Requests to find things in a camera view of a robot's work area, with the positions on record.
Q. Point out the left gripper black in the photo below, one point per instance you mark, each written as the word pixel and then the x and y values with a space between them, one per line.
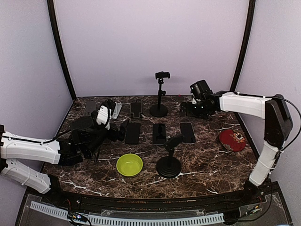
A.
pixel 114 136

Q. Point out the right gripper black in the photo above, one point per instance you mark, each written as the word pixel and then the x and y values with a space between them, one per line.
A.
pixel 189 112

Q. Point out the large black phone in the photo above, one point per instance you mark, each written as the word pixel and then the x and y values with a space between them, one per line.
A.
pixel 133 133

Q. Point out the white folding phone stand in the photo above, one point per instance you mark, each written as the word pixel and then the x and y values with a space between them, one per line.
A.
pixel 115 109

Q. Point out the black folding phone stand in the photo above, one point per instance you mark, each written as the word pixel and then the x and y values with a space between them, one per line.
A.
pixel 136 110

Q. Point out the black tall phone stand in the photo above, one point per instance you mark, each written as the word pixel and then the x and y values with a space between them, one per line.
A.
pixel 159 110

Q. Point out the pink phone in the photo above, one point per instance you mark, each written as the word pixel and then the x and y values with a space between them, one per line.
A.
pixel 158 134

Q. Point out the grey small phone stand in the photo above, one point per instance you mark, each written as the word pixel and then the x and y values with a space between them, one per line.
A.
pixel 90 107

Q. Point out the green bowl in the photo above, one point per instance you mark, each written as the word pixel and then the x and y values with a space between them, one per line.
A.
pixel 129 165

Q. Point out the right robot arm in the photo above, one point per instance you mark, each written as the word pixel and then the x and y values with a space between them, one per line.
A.
pixel 272 109

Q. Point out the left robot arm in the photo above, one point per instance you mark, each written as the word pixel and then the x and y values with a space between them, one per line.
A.
pixel 86 136

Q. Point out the red bowl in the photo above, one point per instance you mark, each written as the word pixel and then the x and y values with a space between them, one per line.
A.
pixel 232 140

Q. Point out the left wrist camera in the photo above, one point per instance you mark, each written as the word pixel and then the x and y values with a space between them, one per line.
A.
pixel 104 114

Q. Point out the black front rail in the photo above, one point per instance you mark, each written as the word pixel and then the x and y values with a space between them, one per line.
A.
pixel 220 202

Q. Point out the white cable duct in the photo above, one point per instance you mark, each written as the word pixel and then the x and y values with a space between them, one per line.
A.
pixel 123 218

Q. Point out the right black corner post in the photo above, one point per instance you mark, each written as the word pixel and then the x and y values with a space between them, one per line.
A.
pixel 244 45

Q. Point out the black corner post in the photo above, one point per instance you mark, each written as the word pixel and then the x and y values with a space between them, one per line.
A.
pixel 244 45
pixel 59 48

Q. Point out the left black corner post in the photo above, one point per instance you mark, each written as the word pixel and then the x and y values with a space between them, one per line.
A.
pixel 59 48

